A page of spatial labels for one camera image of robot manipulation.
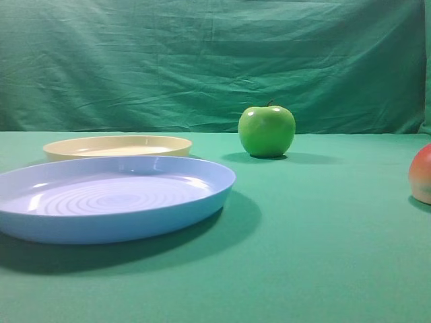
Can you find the green backdrop cloth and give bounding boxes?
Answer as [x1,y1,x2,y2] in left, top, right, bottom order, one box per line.
[1,1,430,134]

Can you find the yellow pink bread bun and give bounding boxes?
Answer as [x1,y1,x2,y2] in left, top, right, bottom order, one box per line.
[409,144,431,205]

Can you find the green apple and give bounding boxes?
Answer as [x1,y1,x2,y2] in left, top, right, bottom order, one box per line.
[238,104,296,157]

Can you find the blue plastic plate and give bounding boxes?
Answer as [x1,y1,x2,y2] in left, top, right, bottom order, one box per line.
[1,156,236,244]

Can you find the yellow plastic plate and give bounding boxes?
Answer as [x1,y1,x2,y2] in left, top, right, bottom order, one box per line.
[43,135,193,162]

